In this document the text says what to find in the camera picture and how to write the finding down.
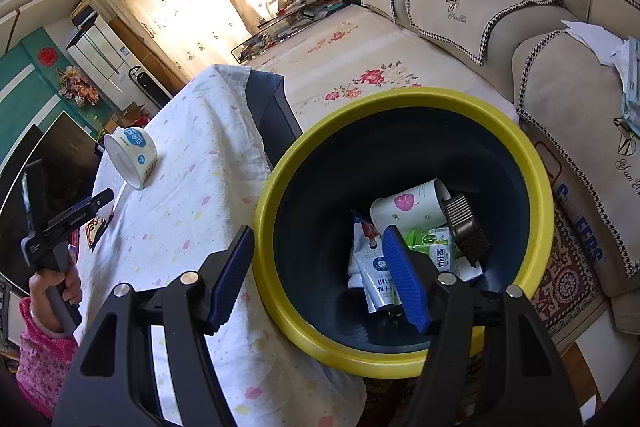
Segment white blue milk pouch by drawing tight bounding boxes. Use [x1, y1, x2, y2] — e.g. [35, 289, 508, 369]
[347, 220, 401, 314]

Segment red snack wrapper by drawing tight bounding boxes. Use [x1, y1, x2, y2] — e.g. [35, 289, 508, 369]
[85, 212, 114, 251]

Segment white paper cup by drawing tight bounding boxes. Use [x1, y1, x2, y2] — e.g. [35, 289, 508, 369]
[370, 179, 450, 234]

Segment white blue paper bowl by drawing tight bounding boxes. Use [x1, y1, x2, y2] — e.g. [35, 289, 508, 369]
[104, 127, 158, 190]

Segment green white tea box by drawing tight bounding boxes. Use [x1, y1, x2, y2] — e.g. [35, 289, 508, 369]
[404, 227, 460, 273]

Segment yellow rimmed trash bin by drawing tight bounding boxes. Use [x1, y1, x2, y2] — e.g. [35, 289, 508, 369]
[253, 88, 554, 379]

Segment person left hand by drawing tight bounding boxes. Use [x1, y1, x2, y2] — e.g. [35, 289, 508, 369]
[29, 251, 82, 336]

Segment white dotted tablecloth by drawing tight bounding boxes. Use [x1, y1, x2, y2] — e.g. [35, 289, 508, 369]
[78, 65, 367, 426]

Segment black television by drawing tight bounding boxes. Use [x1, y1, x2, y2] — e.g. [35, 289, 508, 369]
[1, 113, 101, 293]

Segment patterned red rug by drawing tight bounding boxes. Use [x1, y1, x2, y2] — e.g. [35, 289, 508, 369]
[530, 206, 608, 352]

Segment artificial flower decoration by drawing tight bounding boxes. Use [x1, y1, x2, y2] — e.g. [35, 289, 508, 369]
[56, 66, 100, 107]

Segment floral floor mattress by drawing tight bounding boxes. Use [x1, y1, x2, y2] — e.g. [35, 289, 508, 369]
[248, 5, 518, 130]

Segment pile of books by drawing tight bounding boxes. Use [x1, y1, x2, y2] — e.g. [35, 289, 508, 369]
[231, 0, 352, 64]

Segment beige sofa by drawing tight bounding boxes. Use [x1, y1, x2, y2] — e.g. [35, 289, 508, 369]
[358, 0, 639, 334]

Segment white paper sheets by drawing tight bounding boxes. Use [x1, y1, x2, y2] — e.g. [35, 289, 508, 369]
[563, 20, 628, 67]

